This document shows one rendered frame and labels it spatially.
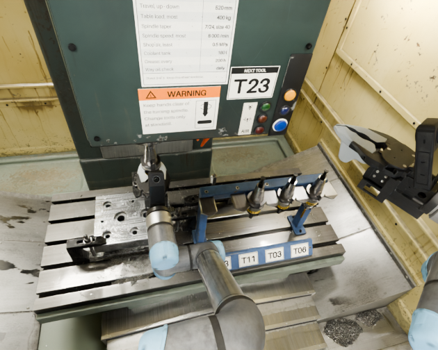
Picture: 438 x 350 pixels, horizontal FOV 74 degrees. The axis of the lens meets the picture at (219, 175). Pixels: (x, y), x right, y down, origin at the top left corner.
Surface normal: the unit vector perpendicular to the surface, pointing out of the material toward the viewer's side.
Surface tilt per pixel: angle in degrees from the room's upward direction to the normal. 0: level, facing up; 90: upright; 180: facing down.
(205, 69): 90
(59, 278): 0
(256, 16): 90
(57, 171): 0
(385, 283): 24
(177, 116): 90
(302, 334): 8
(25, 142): 90
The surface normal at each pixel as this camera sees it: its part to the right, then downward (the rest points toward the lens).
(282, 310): 0.22, -0.68
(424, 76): -0.97, 0.11
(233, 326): 0.17, -0.89
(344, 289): -0.30, -0.57
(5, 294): 0.49, -0.65
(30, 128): 0.23, 0.73
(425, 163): -0.73, 0.45
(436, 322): -0.38, -0.84
